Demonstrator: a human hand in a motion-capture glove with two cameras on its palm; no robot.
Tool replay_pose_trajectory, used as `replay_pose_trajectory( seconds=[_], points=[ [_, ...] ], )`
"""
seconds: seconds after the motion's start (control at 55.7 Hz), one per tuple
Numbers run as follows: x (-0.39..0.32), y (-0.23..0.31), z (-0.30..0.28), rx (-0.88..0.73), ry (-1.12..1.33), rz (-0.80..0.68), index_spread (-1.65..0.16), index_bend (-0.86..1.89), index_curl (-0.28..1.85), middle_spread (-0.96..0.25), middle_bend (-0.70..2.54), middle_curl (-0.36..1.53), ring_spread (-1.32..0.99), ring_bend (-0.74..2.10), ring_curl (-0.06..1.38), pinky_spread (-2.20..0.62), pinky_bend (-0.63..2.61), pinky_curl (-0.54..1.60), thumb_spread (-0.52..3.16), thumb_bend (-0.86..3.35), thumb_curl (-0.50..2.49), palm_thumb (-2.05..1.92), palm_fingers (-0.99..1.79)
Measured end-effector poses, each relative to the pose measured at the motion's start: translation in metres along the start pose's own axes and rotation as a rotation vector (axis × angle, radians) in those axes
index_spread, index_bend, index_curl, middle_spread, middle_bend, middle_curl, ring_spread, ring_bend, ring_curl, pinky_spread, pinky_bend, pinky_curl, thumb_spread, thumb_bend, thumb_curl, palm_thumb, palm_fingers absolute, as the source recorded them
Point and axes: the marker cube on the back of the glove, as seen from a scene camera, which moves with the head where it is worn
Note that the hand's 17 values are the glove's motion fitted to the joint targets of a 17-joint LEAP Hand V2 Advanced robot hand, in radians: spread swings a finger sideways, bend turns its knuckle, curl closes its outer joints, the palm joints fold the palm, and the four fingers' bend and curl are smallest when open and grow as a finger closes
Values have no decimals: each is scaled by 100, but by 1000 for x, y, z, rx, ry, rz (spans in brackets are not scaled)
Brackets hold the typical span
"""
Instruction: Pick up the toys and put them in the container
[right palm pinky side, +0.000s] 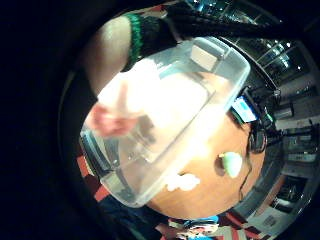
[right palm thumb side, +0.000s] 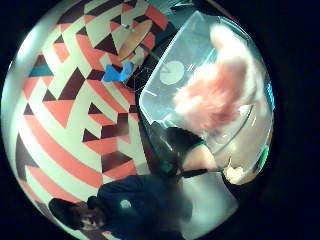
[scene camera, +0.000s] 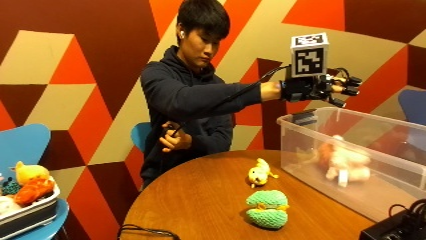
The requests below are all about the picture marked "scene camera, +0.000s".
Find black device cables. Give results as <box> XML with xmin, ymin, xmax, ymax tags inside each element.
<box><xmin>388</xmin><ymin>198</ymin><xmax>426</xmax><ymax>225</ymax></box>

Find white tray box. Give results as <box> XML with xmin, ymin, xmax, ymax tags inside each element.
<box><xmin>0</xmin><ymin>182</ymin><xmax>62</xmax><ymax>240</ymax></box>

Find white marker cube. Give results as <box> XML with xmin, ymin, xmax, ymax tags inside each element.
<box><xmin>291</xmin><ymin>32</ymin><xmax>331</xmax><ymax>79</ymax></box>

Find the person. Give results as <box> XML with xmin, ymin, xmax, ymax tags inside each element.
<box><xmin>139</xmin><ymin>0</ymin><xmax>285</xmax><ymax>192</ymax></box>

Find black bin latch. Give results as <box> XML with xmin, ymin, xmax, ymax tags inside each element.
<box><xmin>292</xmin><ymin>109</ymin><xmax>320</xmax><ymax>127</ymax></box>

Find clear plastic storage bin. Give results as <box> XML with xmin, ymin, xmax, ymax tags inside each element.
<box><xmin>276</xmin><ymin>106</ymin><xmax>426</xmax><ymax>224</ymax></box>

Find black electronic device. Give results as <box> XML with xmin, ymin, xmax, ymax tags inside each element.
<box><xmin>359</xmin><ymin>210</ymin><xmax>426</xmax><ymax>240</ymax></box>

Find blue chair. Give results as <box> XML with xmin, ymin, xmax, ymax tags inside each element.
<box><xmin>0</xmin><ymin>123</ymin><xmax>71</xmax><ymax>240</ymax></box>

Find white and orange plush toy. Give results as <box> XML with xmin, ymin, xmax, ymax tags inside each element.
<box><xmin>316</xmin><ymin>134</ymin><xmax>373</xmax><ymax>188</ymax></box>

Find yellow chick plush toy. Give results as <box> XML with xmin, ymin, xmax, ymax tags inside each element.
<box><xmin>11</xmin><ymin>160</ymin><xmax>52</xmax><ymax>186</ymax></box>

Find teal crocheted toy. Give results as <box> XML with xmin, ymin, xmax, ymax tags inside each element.
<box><xmin>0</xmin><ymin>176</ymin><xmax>22</xmax><ymax>197</ymax></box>

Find thin black cable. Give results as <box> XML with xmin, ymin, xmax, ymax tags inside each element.
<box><xmin>116</xmin><ymin>223</ymin><xmax>183</xmax><ymax>240</ymax></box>

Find green crocheted toy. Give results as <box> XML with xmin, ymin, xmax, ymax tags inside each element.
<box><xmin>245</xmin><ymin>189</ymin><xmax>291</xmax><ymax>230</ymax></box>

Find black glove cable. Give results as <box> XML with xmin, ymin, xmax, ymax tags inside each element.
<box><xmin>167</xmin><ymin>64</ymin><xmax>292</xmax><ymax>138</ymax></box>

